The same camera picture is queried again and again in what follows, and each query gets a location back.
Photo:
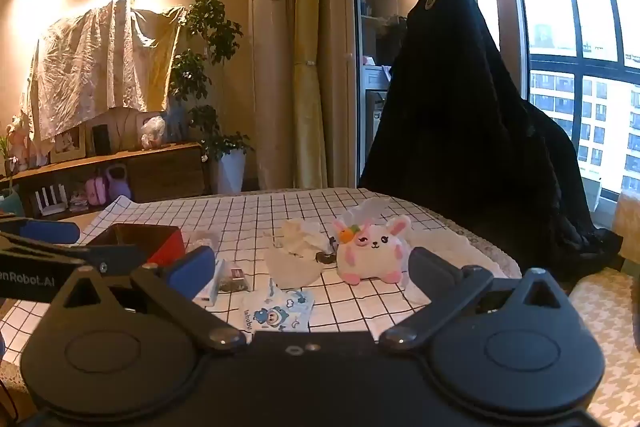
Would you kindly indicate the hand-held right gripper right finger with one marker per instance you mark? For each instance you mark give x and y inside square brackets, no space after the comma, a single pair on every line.
[425,274]

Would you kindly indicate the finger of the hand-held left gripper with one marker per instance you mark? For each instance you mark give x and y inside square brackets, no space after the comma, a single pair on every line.
[30,267]
[47,233]

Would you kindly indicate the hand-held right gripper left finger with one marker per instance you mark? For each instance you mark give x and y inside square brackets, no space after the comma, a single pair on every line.
[192,274]

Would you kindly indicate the red box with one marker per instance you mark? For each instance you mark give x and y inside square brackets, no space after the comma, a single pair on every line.
[167,247]

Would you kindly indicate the pink white bunny plush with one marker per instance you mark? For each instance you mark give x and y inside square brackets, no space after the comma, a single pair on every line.
[372,252]

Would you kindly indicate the blue cartoon print packet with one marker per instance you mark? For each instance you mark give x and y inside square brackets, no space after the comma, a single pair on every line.
[280,309]

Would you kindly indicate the white cloth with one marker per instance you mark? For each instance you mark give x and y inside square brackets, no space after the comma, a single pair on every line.
[302,237]

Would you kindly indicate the white router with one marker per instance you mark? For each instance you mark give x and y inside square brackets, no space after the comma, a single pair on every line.
[50,202]

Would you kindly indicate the clear plastic wrapper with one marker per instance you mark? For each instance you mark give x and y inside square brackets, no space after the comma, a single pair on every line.
[202,239]

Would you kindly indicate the small clear packet dark contents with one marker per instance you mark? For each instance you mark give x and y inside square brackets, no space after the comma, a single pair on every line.
[232,279]

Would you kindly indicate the pink toy case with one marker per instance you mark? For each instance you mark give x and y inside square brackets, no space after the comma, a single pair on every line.
[95,193]

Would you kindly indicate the white black grid tablecloth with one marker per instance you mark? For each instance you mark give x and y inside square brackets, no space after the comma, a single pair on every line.
[240,217]

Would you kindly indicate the purple kettlebell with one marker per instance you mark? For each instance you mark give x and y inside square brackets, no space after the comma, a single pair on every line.
[119,187]

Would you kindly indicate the clear plastic sheet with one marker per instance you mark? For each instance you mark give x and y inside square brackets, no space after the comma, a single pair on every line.
[370,209]

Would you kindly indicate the pink plush doll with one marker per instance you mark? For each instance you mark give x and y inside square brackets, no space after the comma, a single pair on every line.
[19,142]

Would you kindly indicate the white translucent plastic bag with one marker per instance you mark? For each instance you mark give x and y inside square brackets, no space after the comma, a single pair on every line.
[292,269]

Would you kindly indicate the wooden tv cabinet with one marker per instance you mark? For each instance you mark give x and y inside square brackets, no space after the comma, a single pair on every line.
[155,172]

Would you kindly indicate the plastic bag with toy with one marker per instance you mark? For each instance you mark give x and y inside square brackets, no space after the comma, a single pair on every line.
[152,132]

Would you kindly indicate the white draped sheet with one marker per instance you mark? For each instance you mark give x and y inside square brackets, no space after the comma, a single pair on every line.
[95,67]

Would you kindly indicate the washing machine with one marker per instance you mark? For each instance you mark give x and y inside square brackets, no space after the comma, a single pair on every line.
[374,107]

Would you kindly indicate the beige houndstooth seat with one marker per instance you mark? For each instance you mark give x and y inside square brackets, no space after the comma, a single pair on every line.
[612,332]

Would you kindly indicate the white standing air conditioner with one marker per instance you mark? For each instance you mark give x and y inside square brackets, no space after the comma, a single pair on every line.
[270,82]

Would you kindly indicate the beige upholstered chair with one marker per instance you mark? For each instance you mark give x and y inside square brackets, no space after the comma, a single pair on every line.
[627,222]

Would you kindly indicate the green potted plant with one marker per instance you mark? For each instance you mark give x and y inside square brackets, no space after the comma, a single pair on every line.
[205,57]

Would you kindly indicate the yellow curtain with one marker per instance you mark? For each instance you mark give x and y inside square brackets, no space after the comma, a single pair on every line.
[307,57]

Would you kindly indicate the large window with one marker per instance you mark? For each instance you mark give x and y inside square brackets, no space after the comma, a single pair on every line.
[585,57]

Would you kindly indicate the white photo frame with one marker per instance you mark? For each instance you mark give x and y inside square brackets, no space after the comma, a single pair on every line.
[67,144]

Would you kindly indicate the black picture frame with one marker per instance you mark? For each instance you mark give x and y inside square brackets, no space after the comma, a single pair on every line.
[101,139]

